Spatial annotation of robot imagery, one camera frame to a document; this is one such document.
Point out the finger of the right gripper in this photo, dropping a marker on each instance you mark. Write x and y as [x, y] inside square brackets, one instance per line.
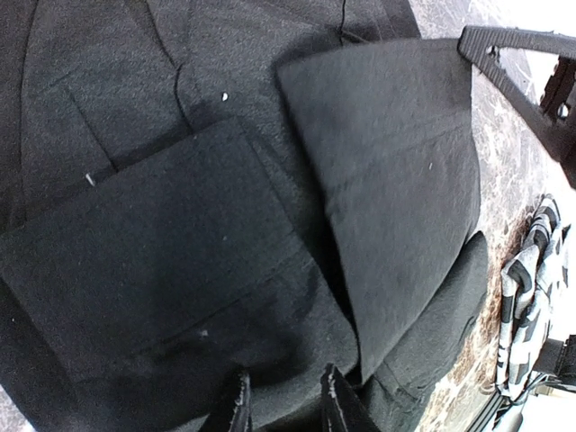
[495, 51]

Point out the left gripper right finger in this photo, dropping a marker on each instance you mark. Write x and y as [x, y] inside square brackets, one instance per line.
[341, 410]

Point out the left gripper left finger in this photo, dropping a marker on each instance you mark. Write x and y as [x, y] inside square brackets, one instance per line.
[232, 413]

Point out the black long sleeve shirt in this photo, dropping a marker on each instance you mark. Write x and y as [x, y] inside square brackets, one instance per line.
[198, 191]

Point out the black white plaid shirt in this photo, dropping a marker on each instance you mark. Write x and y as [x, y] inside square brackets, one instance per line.
[532, 282]

